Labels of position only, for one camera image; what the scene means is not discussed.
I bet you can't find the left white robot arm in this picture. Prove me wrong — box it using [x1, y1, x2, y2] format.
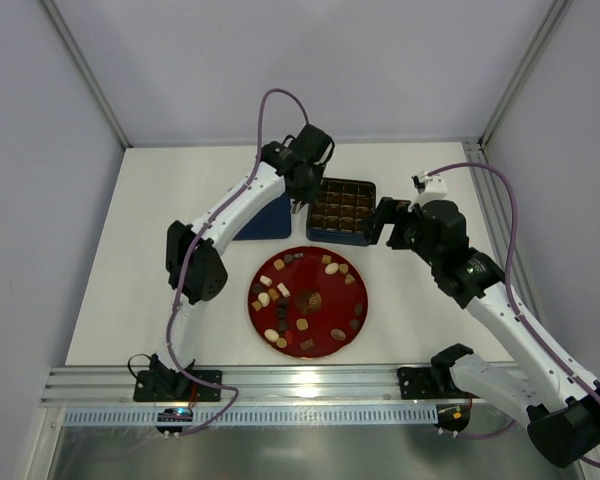
[133, 124, 335, 402]

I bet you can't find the white rectangular chocolate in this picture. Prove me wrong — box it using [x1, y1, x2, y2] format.
[277, 283, 290, 298]

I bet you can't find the red round plate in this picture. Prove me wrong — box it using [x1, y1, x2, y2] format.
[246, 246, 369, 360]

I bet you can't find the brown oval chocolate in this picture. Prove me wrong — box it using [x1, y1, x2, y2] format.
[330, 329, 346, 342]

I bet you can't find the white oval chocolate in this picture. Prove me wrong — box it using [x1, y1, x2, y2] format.
[325, 263, 339, 275]

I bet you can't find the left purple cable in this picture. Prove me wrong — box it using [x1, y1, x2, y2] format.
[164, 88, 309, 432]

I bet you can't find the slotted cable duct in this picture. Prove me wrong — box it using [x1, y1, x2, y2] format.
[62, 404, 438, 427]

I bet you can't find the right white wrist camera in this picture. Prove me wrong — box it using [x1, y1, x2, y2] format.
[412, 172, 448, 206]

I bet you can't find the purple cable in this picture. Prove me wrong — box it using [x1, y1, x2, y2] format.
[164, 88, 309, 432]
[427, 163, 600, 469]

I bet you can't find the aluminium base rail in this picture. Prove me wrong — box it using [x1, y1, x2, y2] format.
[39, 364, 531, 409]

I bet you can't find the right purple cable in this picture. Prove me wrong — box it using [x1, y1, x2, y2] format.
[427, 163, 600, 469]

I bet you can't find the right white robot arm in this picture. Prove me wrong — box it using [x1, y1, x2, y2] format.
[360, 197, 600, 468]

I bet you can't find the blue tin lid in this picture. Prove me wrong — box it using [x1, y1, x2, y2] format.
[234, 194, 292, 241]

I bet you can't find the tan square chocolate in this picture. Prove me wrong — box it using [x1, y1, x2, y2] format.
[296, 318, 308, 331]

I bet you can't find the blue chocolate tin box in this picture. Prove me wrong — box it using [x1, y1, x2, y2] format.
[305, 177, 377, 247]

